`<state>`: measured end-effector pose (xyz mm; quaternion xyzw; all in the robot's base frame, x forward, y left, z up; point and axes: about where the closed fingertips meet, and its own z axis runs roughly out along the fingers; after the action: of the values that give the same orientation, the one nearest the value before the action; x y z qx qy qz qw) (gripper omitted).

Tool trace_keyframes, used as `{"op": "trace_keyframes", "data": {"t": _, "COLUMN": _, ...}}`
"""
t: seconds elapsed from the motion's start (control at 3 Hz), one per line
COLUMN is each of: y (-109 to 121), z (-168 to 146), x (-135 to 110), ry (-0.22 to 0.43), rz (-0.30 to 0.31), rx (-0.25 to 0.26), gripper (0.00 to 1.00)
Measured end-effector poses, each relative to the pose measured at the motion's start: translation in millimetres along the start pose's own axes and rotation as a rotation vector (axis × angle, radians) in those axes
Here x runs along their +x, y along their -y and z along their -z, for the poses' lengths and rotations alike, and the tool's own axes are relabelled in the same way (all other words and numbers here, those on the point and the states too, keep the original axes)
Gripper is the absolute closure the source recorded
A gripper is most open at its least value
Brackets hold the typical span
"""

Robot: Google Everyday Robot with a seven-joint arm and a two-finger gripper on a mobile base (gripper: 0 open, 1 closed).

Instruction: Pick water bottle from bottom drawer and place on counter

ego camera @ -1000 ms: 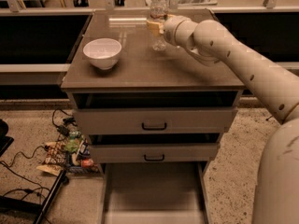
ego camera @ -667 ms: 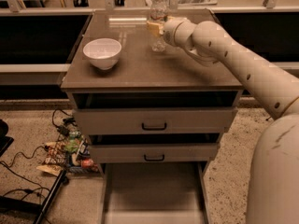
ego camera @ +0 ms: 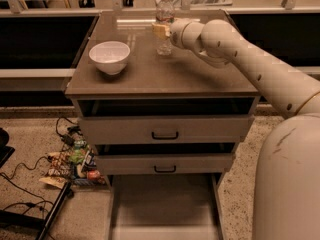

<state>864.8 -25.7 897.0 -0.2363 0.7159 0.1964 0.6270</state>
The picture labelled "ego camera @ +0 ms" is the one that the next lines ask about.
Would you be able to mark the black top drawer handle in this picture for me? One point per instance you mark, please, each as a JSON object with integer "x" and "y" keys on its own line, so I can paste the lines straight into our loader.
{"x": 165, "y": 136}

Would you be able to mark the white ceramic bowl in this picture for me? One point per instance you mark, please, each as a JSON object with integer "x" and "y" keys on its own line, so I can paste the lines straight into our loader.
{"x": 110, "y": 57}

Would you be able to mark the black middle drawer handle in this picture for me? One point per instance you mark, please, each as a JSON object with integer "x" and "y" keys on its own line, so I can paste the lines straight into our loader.
{"x": 165, "y": 170}

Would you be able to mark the grey drawer cabinet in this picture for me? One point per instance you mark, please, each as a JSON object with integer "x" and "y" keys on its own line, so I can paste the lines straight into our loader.
{"x": 150, "y": 85}

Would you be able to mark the black object at left edge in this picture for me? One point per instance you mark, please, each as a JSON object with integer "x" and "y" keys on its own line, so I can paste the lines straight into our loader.
{"x": 5, "y": 150}

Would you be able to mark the black stand leg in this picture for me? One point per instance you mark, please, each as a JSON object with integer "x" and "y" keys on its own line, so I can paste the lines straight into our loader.
{"x": 41, "y": 225}

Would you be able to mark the clear plastic water bottle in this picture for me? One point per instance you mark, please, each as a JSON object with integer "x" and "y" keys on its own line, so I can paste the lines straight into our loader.
{"x": 165, "y": 14}

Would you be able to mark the bottom open grey drawer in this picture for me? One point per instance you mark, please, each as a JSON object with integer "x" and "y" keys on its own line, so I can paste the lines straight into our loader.
{"x": 165, "y": 207}

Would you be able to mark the pile of snack packages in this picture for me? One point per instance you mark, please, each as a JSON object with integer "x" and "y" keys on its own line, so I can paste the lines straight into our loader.
{"x": 74, "y": 164}

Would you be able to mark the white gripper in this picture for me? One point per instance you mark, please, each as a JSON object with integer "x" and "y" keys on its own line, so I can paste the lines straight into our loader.
{"x": 175, "y": 32}

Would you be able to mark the middle grey drawer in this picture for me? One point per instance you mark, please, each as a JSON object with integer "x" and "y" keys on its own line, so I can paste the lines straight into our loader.
{"x": 188, "y": 158}

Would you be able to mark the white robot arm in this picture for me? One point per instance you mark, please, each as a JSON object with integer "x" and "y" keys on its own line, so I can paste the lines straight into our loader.
{"x": 287, "y": 182}

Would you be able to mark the black drawer handle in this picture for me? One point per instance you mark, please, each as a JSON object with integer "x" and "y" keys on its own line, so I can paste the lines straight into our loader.
{"x": 165, "y": 136}
{"x": 165, "y": 170}

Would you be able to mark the top grey drawer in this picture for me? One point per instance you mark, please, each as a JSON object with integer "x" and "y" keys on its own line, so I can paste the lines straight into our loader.
{"x": 192, "y": 128}

